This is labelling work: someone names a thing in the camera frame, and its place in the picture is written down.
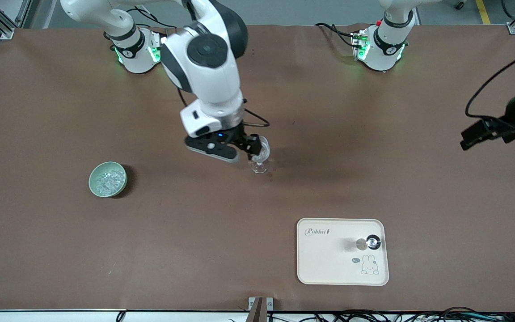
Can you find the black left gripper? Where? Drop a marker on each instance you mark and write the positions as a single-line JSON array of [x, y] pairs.
[[513, 117]]

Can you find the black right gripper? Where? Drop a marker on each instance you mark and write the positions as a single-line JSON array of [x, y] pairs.
[[238, 136]]

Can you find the silver metal jigger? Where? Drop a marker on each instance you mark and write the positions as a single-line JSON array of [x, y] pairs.
[[373, 242]]

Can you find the clear ice cubes pile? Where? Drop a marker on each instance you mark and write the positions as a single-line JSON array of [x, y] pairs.
[[107, 181]]

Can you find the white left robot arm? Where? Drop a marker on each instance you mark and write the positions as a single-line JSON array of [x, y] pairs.
[[385, 49]]

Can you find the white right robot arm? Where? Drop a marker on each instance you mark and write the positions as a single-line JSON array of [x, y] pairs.
[[213, 76]]

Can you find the clear wine glass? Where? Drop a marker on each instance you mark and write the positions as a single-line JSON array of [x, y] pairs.
[[265, 153]]

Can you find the brown table mat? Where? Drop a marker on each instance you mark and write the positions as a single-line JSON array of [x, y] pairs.
[[195, 246]]

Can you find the black caster wheel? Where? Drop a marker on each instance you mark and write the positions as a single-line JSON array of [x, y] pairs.
[[459, 4]]

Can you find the cream rabbit print tray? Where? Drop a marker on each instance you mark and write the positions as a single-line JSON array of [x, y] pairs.
[[329, 264]]

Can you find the green ceramic bowl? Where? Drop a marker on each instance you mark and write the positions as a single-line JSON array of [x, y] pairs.
[[92, 183]]

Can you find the grey metal bracket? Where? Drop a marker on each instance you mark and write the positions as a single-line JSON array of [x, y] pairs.
[[268, 304]]

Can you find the brown mount post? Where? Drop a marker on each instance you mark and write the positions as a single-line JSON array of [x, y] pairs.
[[257, 311]]

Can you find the white table edge rail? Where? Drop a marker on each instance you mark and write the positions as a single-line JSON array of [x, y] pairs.
[[38, 316]]

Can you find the aluminium frame with diagonal struts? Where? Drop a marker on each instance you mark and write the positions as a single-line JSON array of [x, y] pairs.
[[2, 29]]

